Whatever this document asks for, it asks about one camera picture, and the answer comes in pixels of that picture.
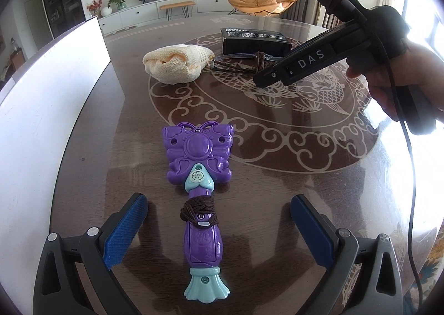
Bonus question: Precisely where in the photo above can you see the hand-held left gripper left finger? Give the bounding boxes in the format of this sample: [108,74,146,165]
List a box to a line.
[33,192,149,315]

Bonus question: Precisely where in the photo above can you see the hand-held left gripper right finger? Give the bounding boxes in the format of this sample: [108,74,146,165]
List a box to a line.
[290,193,405,315]

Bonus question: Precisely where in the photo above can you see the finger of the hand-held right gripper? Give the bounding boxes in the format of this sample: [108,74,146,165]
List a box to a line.
[253,64,299,88]

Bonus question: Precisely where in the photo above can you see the dark framed eyeglasses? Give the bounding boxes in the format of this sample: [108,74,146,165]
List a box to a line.
[208,52,288,74]

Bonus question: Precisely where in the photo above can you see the purple butterfly toy wand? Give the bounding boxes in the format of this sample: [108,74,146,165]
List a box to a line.
[161,121,234,302]

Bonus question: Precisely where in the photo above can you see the white storage box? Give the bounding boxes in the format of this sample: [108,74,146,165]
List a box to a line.
[0,16,126,288]

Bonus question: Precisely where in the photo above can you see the round brown patterned desktop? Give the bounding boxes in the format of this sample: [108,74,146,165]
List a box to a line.
[49,11,444,315]

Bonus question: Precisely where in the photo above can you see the person's right hand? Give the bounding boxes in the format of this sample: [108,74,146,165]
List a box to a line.
[347,45,444,122]

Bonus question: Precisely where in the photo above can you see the black printed box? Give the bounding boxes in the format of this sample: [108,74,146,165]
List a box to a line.
[221,27,291,57]

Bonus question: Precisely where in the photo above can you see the grey curtain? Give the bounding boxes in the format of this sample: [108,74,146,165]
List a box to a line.
[295,0,325,26]

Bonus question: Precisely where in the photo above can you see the cream knitted cloth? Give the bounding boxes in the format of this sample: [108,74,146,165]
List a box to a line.
[143,43,215,84]

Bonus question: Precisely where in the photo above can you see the wooden bench with black legs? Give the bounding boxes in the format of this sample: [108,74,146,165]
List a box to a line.
[159,1,196,20]

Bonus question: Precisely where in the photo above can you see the white television console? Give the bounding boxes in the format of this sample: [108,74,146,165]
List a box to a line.
[99,0,236,36]

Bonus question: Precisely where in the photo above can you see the red flowers in vase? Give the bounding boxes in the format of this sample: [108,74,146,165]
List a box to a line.
[87,0,105,17]

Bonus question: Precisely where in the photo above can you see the brown hair tie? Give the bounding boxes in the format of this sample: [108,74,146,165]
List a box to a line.
[180,196,219,229]
[253,52,274,69]

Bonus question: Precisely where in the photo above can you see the black cable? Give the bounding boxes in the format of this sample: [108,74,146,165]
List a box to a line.
[376,16,425,315]

